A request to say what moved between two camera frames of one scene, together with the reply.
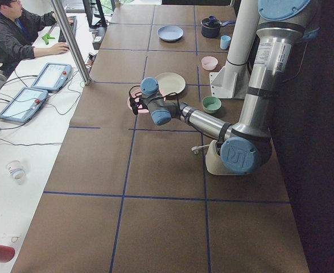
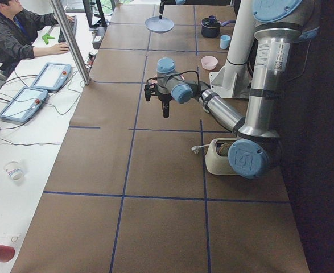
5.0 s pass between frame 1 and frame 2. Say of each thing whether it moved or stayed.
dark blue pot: stayed
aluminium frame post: stayed
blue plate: moved
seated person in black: stayed
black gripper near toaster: moved
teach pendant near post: stayed
